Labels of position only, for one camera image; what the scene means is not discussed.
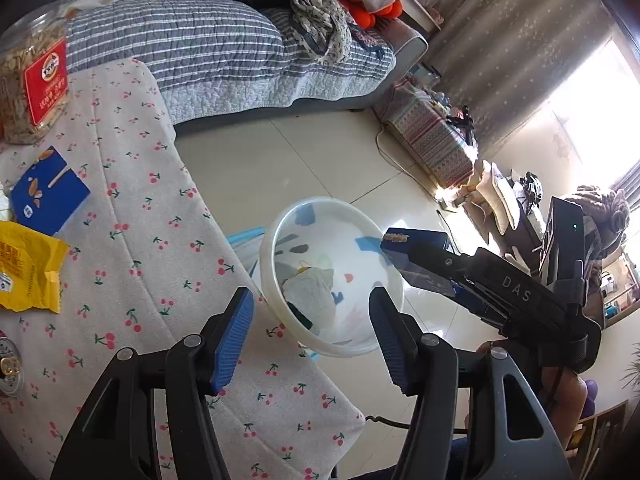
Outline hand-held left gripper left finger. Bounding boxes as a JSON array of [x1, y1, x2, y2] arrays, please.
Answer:
[[50, 287, 256, 480]]

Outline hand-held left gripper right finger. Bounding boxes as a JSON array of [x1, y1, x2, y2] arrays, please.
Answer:
[[368, 286, 573, 480]]

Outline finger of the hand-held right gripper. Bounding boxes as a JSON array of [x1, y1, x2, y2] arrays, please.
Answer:
[[407, 244, 482, 282], [400, 266, 459, 297]]

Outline white plastic waste bin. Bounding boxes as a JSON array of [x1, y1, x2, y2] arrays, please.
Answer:
[[259, 196, 405, 358]]

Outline blue almond snack packet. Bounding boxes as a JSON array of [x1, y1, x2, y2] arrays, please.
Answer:
[[10, 146, 92, 237]]

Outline person's right hand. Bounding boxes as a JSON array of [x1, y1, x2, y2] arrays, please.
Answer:
[[536, 365, 587, 453]]

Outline beige cushion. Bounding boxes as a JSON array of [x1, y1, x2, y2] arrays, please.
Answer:
[[475, 160, 521, 233]]

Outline light blue plastic bag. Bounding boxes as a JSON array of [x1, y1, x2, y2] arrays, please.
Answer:
[[227, 226, 266, 281]]

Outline cherry print tablecloth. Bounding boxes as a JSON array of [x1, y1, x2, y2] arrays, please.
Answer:
[[0, 57, 366, 480]]

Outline brown chunky knit blanket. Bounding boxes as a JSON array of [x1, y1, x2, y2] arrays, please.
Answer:
[[570, 185, 632, 261]]

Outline patterned cloth covered box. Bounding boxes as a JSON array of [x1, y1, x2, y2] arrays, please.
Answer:
[[382, 77, 476, 188]]

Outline yellow snack packet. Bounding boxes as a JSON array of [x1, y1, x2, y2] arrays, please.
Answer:
[[0, 220, 71, 315]]

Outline beige patterned curtain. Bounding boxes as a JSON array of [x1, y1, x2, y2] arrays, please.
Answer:
[[430, 0, 616, 146]]

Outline orange plush toy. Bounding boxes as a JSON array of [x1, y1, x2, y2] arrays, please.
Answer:
[[312, 0, 403, 28]]

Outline floral cloth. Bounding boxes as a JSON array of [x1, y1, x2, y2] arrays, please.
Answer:
[[287, 0, 353, 63]]

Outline grey striped sofa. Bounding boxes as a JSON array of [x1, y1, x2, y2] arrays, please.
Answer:
[[65, 0, 396, 126]]

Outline plastic nut jar red label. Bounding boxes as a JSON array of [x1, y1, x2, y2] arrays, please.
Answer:
[[0, 0, 69, 146]]

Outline black cable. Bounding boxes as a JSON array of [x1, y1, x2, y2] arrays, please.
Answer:
[[365, 414, 412, 430]]

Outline white floor cable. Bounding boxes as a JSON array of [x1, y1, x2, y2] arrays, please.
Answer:
[[375, 120, 451, 201]]

